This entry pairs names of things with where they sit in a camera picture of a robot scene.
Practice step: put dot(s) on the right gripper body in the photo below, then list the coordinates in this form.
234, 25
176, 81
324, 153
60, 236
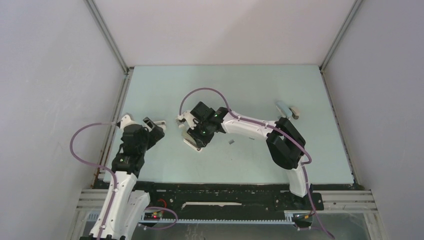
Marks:
201, 134

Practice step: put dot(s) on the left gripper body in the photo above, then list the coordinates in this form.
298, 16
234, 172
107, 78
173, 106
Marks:
151, 138

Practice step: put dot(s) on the light blue stapler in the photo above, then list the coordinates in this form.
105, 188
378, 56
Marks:
284, 110

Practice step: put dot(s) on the beige brown stapler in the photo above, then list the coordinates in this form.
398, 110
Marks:
295, 112

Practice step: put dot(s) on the white stapler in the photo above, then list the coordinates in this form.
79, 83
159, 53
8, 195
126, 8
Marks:
161, 124

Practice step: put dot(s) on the olive green stapler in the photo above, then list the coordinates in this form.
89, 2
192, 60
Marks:
190, 141

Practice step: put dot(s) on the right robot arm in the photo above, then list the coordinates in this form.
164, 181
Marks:
285, 144

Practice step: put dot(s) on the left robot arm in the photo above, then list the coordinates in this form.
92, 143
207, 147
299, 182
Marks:
123, 206

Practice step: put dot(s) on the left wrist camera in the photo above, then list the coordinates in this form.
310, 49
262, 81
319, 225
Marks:
126, 120

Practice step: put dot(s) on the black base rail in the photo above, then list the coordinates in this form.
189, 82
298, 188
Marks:
229, 202

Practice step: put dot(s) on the left aluminium frame post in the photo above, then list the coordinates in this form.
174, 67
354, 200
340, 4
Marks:
107, 35

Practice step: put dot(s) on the aluminium frame post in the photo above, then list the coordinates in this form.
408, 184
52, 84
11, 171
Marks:
107, 35
340, 34

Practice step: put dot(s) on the right aluminium frame post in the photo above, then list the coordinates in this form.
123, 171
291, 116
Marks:
340, 34

